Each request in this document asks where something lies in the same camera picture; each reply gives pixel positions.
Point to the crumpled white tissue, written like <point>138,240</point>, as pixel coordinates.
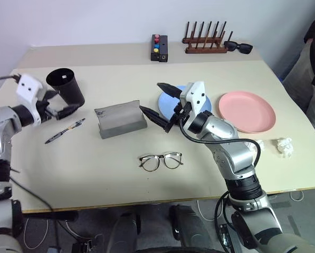
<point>284,146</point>

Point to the pink plate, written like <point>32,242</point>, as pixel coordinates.
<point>247,110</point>

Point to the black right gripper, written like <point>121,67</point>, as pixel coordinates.
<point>180,112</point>

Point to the black cup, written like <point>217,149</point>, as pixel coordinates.
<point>72,89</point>

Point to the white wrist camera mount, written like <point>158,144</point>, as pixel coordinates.
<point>196,95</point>
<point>28,92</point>

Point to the dark grey rounded shape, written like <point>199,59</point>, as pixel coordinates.
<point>189,226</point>

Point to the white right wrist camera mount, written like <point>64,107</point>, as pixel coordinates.
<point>196,95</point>

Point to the grey glasses case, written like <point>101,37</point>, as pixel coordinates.
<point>120,116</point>

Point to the plain black box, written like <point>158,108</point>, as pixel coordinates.
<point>163,50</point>

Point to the black box with coloured buttons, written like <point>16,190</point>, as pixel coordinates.
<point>155,55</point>

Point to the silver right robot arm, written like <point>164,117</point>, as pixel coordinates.
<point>225,131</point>

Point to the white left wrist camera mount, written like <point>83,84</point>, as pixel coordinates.
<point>28,92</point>

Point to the black sunglasses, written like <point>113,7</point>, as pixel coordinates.
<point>244,48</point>

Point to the black marker pen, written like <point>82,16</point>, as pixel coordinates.
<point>65,131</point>

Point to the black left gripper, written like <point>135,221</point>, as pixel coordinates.
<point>47,110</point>

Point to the brown wooden peg rack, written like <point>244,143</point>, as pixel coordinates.
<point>204,50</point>

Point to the thin-framed clear eyeglasses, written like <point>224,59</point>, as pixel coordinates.
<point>146,157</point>

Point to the blue plate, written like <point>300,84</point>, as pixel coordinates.
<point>165,105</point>

